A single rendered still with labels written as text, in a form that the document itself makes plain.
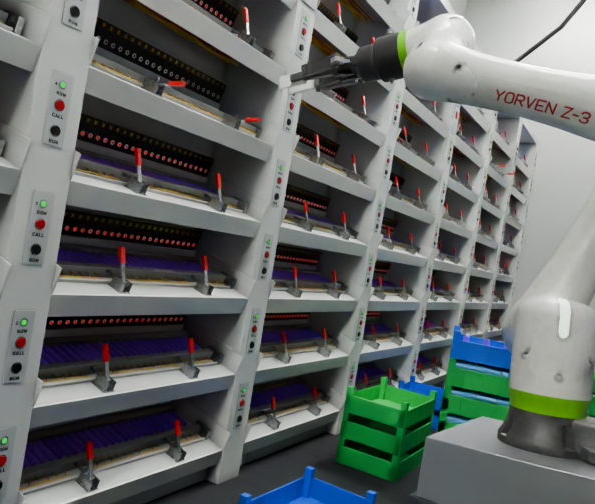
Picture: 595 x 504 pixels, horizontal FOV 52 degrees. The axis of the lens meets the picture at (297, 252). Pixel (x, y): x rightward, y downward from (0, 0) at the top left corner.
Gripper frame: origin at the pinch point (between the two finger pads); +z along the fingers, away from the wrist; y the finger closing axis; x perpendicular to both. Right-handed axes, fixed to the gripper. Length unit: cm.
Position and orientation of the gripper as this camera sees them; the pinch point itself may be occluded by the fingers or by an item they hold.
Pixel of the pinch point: (296, 82)
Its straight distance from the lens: 143.4
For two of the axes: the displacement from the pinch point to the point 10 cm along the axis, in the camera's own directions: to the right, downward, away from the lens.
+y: -5.1, -0.8, -8.5
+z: -8.6, 0.8, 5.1
